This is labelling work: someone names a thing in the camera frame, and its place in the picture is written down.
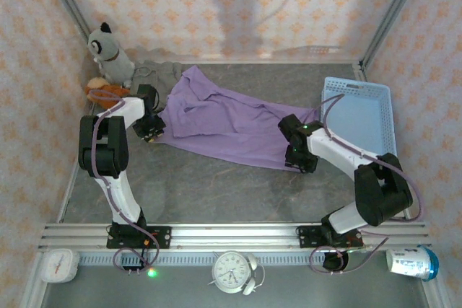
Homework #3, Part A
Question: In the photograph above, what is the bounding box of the blue plastic laundry basket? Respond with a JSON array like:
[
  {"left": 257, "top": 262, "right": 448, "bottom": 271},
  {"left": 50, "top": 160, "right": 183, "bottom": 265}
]
[{"left": 320, "top": 76, "right": 398, "bottom": 159}]

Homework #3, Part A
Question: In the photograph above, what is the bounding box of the brown plush animal toy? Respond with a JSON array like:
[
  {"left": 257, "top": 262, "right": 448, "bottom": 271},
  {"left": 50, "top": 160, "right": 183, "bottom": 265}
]
[{"left": 85, "top": 76, "right": 131, "bottom": 107}]

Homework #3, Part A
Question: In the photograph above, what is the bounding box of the aluminium table side rail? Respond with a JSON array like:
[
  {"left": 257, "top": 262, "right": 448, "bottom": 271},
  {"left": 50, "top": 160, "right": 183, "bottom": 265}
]
[{"left": 353, "top": 62, "right": 412, "bottom": 222}]

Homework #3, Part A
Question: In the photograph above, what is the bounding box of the aluminium mounting rail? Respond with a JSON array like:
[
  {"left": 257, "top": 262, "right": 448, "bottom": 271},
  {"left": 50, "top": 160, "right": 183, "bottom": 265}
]
[{"left": 38, "top": 221, "right": 432, "bottom": 251}]

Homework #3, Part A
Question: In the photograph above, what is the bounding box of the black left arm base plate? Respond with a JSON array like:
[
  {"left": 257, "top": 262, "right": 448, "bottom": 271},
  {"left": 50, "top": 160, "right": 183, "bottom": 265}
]
[{"left": 106, "top": 226, "right": 172, "bottom": 250}]

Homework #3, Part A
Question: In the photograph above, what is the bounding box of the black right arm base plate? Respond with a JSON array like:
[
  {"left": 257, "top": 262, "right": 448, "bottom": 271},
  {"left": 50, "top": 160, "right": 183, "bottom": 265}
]
[{"left": 295, "top": 226, "right": 364, "bottom": 250}]

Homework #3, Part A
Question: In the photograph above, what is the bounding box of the white round alarm clock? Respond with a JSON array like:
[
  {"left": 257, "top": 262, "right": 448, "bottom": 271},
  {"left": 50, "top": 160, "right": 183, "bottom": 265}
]
[{"left": 209, "top": 250, "right": 266, "bottom": 296}]

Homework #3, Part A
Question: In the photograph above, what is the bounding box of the grey slotted cable duct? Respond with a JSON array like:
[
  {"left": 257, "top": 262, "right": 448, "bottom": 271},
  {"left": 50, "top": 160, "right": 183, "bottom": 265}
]
[{"left": 77, "top": 252, "right": 389, "bottom": 266}]

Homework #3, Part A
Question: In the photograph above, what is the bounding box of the aluminium frame post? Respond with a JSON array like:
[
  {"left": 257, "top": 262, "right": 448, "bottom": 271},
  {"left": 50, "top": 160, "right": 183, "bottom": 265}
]
[
  {"left": 41, "top": 0, "right": 109, "bottom": 69},
  {"left": 359, "top": 0, "right": 430, "bottom": 71}
]

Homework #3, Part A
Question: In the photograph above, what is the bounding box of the black round cable port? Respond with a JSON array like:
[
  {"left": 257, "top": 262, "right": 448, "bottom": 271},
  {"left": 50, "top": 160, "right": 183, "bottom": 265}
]
[{"left": 323, "top": 253, "right": 349, "bottom": 273}]

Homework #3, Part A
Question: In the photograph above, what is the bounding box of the white blue canister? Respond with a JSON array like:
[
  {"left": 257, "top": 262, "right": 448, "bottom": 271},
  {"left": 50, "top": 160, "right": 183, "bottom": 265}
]
[{"left": 385, "top": 245, "right": 440, "bottom": 282}]

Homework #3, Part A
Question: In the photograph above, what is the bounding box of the white square clock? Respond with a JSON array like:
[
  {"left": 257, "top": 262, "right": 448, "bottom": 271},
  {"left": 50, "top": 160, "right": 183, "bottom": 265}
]
[{"left": 40, "top": 248, "right": 80, "bottom": 283}]

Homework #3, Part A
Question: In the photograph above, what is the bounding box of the grey drawstring garment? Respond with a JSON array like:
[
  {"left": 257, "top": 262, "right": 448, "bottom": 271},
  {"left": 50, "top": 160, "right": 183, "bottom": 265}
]
[{"left": 129, "top": 61, "right": 185, "bottom": 102}]

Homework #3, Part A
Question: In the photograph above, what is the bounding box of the grey plush cat toy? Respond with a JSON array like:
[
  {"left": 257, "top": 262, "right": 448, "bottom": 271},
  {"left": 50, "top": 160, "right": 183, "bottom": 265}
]
[{"left": 88, "top": 22, "right": 136, "bottom": 86}]

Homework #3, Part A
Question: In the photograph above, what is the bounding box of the purple shirt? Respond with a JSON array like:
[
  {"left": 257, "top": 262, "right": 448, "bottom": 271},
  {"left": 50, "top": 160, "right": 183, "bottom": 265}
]
[{"left": 157, "top": 65, "right": 321, "bottom": 171}]

